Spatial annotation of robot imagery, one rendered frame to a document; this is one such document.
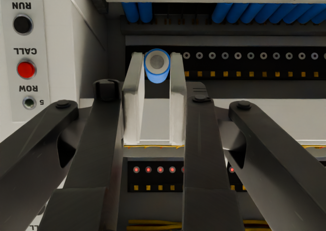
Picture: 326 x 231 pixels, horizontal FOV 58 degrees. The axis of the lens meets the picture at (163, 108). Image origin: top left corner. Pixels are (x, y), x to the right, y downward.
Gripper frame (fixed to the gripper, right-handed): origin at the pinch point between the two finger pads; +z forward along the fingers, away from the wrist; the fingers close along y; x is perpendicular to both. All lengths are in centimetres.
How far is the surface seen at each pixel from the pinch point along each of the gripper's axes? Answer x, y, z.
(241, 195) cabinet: -30.6, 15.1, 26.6
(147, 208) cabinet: -33.2, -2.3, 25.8
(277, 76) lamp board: -8.3, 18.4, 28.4
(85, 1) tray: 3.5, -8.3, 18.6
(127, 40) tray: -3.2, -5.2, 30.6
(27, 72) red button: -2.7, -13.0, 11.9
